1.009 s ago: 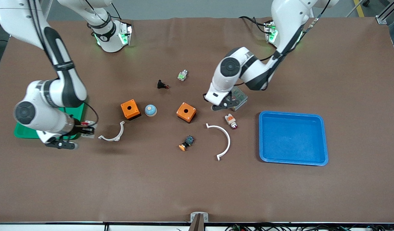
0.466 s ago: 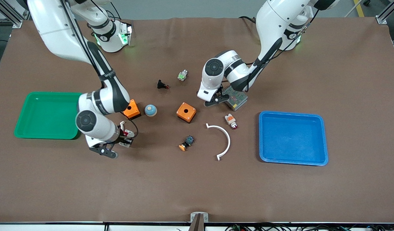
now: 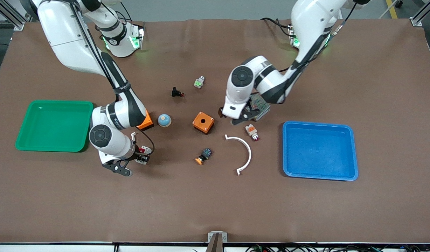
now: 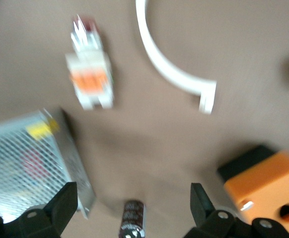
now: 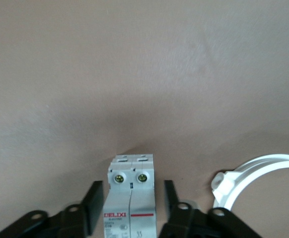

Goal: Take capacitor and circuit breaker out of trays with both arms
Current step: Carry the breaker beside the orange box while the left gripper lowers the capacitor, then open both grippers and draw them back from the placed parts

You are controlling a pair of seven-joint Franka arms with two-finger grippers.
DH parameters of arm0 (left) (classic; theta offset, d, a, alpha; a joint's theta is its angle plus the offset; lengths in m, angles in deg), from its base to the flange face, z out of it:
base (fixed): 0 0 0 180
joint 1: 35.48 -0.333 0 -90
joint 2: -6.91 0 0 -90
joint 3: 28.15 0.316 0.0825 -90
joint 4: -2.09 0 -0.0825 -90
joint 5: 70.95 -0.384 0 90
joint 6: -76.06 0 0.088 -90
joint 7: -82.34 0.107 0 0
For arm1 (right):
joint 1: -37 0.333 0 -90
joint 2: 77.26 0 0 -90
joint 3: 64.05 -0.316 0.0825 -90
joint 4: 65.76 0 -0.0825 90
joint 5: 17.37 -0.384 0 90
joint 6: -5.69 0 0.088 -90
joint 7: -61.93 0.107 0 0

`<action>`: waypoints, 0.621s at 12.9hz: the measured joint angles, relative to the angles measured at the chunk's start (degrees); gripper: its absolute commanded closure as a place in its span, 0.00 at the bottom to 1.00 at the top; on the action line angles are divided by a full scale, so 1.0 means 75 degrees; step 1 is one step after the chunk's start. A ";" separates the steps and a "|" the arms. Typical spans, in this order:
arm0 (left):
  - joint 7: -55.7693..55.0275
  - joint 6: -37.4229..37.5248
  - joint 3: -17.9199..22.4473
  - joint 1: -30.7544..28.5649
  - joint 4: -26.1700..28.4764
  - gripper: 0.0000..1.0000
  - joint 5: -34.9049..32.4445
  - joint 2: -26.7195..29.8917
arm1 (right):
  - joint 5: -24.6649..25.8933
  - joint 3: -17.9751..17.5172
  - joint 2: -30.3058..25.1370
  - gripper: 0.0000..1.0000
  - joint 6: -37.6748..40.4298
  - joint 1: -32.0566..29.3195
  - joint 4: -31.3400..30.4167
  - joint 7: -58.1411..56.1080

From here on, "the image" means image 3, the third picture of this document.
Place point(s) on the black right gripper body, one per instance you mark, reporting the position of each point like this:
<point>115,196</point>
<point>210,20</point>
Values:
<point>138,155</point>

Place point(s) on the white circuit breaker red switches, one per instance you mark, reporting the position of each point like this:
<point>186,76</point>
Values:
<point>146,152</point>

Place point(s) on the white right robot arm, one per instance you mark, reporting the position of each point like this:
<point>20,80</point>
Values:
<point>71,38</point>

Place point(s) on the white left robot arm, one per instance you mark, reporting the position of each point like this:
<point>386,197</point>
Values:
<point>313,21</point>

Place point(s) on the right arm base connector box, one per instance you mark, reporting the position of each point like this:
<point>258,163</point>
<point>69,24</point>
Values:
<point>138,35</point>

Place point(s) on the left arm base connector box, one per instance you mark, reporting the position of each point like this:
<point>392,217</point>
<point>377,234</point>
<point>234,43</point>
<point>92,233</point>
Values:
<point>292,36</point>

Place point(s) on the orange button box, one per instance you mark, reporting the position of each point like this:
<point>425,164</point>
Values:
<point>146,120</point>
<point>203,122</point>

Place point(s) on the blue dome button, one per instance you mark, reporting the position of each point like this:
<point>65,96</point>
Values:
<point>164,120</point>

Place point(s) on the metal mesh power supply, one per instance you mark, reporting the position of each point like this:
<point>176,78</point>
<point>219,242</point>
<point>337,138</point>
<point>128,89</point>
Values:
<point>262,105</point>

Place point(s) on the orange capped push button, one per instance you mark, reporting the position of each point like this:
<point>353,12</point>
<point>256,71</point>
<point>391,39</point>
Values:
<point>204,155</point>

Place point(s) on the black button with red tip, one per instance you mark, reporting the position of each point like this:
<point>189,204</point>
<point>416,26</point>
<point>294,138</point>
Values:
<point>176,92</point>

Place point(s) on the brown table mat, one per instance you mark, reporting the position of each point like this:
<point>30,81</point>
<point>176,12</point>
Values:
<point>215,203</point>

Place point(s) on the green plastic tray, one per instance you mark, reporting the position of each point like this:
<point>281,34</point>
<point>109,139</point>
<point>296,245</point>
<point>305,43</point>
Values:
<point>54,126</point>

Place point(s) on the blue plastic tray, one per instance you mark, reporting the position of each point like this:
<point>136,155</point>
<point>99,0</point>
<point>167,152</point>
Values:
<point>320,150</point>

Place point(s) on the orange white red switch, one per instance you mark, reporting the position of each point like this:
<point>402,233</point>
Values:
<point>251,131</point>

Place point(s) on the white and green switch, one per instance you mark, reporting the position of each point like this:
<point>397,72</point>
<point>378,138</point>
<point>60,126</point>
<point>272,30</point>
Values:
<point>199,82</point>

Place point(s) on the large white curved bracket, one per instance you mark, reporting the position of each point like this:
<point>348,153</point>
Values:
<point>248,148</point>

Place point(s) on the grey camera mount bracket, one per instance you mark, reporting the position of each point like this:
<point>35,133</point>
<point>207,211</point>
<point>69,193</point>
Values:
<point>217,237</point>

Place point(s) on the white table edge rail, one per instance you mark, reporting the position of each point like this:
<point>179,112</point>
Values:
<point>61,247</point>

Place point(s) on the aluminium frame profile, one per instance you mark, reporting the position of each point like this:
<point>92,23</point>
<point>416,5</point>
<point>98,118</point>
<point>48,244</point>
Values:
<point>423,14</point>
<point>12,15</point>

